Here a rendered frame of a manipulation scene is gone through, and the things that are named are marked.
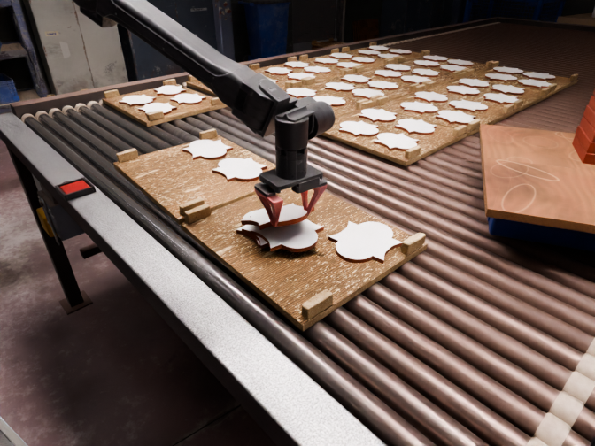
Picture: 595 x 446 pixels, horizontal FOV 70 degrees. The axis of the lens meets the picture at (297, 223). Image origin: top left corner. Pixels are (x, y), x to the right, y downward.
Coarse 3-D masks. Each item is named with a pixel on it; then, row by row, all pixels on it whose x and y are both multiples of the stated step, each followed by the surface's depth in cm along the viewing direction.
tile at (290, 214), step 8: (264, 208) 92; (288, 208) 88; (296, 208) 87; (256, 216) 86; (264, 216) 85; (280, 216) 83; (288, 216) 82; (296, 216) 81; (304, 216) 81; (248, 224) 85; (256, 224) 83; (264, 224) 80; (280, 224) 79; (288, 224) 79
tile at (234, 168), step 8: (224, 160) 120; (232, 160) 120; (240, 160) 120; (248, 160) 120; (216, 168) 116; (224, 168) 116; (232, 168) 116; (240, 168) 116; (248, 168) 116; (256, 168) 116; (264, 168) 118; (224, 176) 114; (232, 176) 112; (240, 176) 112; (248, 176) 112; (256, 176) 112
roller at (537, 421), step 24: (120, 144) 138; (360, 312) 74; (384, 312) 73; (408, 336) 69; (432, 360) 65; (456, 360) 64; (456, 384) 63; (480, 384) 61; (504, 408) 58; (528, 408) 57; (528, 432) 56; (552, 432) 55
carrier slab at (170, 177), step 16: (128, 160) 123; (144, 160) 123; (160, 160) 123; (176, 160) 123; (192, 160) 123; (208, 160) 123; (256, 160) 123; (128, 176) 114; (144, 176) 114; (160, 176) 114; (176, 176) 114; (192, 176) 114; (208, 176) 114; (144, 192) 108; (160, 192) 106; (176, 192) 106; (192, 192) 106; (208, 192) 106; (224, 192) 106; (240, 192) 106; (160, 208) 103; (176, 208) 100
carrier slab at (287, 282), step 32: (288, 192) 106; (192, 224) 94; (224, 224) 94; (320, 224) 94; (384, 224) 94; (224, 256) 84; (256, 256) 84; (288, 256) 84; (320, 256) 84; (256, 288) 76; (288, 288) 76; (320, 288) 76; (352, 288) 76
